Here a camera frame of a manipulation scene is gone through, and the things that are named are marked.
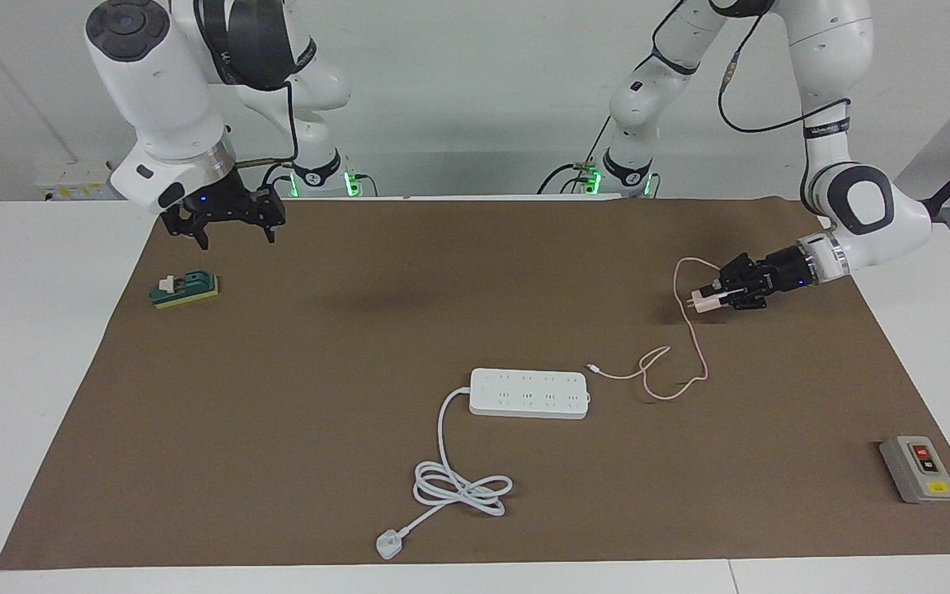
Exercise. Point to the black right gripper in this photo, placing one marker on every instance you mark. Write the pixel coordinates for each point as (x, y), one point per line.
(228, 202)

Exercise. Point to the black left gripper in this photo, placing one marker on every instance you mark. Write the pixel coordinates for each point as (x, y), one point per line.
(776, 280)

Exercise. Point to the pink charger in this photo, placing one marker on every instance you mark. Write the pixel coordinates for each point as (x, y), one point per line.
(706, 301)

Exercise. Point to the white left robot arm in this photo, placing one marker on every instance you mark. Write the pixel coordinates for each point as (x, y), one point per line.
(862, 198)

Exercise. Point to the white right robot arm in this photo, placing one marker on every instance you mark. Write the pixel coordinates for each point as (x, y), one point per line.
(162, 99)

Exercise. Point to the white box with yellow labels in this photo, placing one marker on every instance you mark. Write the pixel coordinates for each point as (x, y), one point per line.
(75, 181)

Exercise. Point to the brown table mat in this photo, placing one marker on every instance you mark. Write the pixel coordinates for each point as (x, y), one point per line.
(359, 371)

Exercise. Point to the white power strip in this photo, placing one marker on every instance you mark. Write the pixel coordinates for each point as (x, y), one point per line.
(524, 394)

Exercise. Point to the green knife switch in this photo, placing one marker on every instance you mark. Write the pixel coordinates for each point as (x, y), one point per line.
(186, 289)

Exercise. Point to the grey on/off switch box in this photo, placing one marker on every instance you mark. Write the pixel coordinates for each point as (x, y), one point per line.
(919, 469)

